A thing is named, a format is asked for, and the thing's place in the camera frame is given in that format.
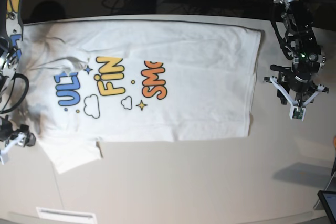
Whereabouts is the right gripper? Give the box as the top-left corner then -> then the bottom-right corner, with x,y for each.
1,115 -> 36,147

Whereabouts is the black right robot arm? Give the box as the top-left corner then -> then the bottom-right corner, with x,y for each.
1,0 -> 36,147

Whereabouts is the white printed T-shirt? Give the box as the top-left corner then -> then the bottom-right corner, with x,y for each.
21,20 -> 261,173

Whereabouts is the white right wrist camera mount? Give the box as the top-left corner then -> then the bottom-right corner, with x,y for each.
1,132 -> 27,165

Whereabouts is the tablet screen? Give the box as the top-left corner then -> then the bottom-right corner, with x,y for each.
314,190 -> 335,224

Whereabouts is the white label on table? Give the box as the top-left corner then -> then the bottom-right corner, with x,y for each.
36,207 -> 98,223

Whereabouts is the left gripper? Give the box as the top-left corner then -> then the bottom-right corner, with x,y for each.
270,63 -> 319,105

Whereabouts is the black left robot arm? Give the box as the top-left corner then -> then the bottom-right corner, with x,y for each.
270,0 -> 329,108

